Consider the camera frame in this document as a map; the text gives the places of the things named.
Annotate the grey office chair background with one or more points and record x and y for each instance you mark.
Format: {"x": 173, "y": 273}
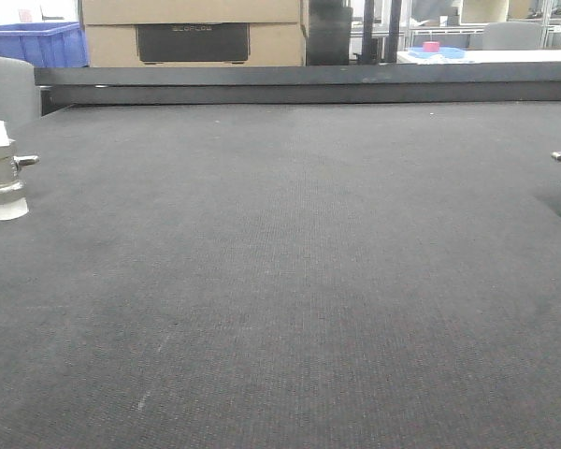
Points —
{"x": 507, "y": 36}

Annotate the left silver valve white caps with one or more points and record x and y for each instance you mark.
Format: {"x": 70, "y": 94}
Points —
{"x": 13, "y": 203}

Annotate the blue tray on table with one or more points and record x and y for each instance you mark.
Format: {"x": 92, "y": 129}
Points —
{"x": 445, "y": 52}

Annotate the black conveyor belt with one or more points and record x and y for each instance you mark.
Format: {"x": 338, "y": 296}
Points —
{"x": 285, "y": 277}

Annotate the red tape roll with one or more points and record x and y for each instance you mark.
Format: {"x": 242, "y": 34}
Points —
{"x": 431, "y": 46}

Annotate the lower cardboard box black print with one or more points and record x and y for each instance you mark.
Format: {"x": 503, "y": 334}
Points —
{"x": 271, "y": 44}

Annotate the upper cardboard box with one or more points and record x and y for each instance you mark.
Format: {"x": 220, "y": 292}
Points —
{"x": 116, "y": 12}

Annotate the blue plastic crate background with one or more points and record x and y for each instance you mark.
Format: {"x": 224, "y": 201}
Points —
{"x": 45, "y": 44}

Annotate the black cabinet background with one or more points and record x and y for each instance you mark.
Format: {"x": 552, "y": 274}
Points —
{"x": 330, "y": 25}

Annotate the black conveyor end rail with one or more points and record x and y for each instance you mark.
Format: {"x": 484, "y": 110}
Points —
{"x": 303, "y": 85}

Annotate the white table background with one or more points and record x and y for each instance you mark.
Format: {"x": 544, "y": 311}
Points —
{"x": 487, "y": 57}

